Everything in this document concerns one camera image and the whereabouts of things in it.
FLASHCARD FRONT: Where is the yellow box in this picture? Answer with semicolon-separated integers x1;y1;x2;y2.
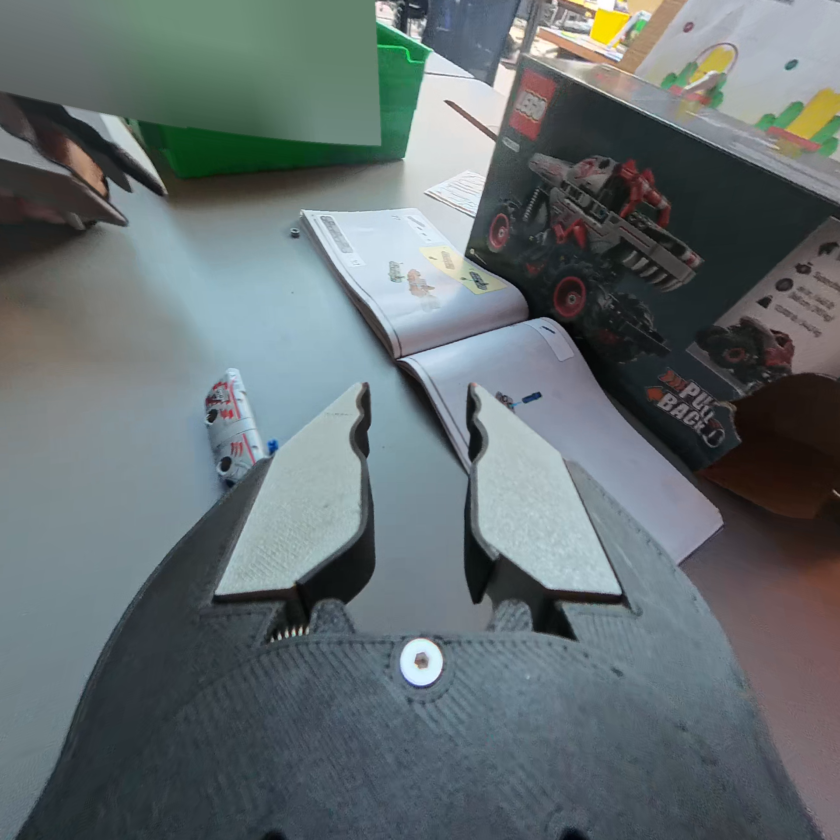
589;8;634;49

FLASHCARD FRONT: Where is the open lego instruction booklet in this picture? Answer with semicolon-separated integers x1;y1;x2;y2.
300;207;724;565

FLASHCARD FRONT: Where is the brown wooden strip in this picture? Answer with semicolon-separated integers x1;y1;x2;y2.
444;100;501;143

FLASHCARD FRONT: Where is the wooden background table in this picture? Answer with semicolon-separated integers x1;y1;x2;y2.
535;25;624;67

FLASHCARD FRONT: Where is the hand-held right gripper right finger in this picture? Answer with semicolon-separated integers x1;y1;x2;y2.
463;382;624;634

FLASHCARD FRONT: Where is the white poster with brick drawings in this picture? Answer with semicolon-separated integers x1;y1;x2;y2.
638;0;840;160

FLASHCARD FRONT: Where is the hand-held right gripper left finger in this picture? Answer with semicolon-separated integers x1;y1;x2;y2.
213;382;377;631

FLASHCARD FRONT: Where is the white sticker sheet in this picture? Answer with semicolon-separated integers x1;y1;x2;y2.
424;170;488;218

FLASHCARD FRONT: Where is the dark lego set box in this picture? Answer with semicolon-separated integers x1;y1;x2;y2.
465;52;840;521

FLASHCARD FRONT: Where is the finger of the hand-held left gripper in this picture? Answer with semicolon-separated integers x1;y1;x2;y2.
0;92;169;198
0;155;130;231

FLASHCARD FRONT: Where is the dark chair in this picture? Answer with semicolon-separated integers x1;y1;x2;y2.
420;0;524;86

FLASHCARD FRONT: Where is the green plastic bin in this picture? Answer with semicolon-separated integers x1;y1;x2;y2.
128;20;434;180

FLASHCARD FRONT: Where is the grey stickered lego panel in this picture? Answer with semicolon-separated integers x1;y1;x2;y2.
203;369;271;488

